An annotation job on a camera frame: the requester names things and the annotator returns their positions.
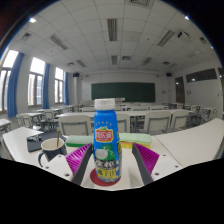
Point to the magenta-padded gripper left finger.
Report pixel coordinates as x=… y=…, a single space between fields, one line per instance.
x=58 y=165

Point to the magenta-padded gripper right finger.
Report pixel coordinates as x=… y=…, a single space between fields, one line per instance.
x=163 y=165

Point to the blue drink bottle white cap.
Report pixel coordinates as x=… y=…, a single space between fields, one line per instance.
x=106 y=140

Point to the dark blue mug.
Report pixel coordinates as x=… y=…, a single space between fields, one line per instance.
x=53 y=151

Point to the golden stirring stick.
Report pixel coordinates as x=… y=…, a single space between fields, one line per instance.
x=58 y=138

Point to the black folder with keys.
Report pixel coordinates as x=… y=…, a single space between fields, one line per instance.
x=35 y=143

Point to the yellow and green sponge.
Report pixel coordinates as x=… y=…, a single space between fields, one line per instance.
x=135 y=139

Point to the flat round red coaster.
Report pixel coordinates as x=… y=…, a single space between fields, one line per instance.
x=94 y=178

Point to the classroom chairs and desks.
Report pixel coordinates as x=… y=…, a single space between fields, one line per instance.
x=156 y=121

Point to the dark classroom door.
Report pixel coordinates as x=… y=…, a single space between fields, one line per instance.
x=180 y=90

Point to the blue window curtain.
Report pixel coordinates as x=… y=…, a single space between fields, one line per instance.
x=14 y=86
x=66 y=88
x=46 y=86

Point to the tall bright window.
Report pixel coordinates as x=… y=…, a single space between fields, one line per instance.
x=35 y=83
x=6 y=76
x=59 y=86

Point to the green chalkboard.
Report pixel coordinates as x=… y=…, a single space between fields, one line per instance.
x=123 y=91

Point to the ceiling projector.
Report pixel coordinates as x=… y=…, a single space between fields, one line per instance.
x=183 y=35

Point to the ceiling lights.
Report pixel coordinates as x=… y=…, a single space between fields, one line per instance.
x=112 y=29

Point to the black wall speaker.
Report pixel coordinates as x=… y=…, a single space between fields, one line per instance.
x=168 y=74
x=76 y=74

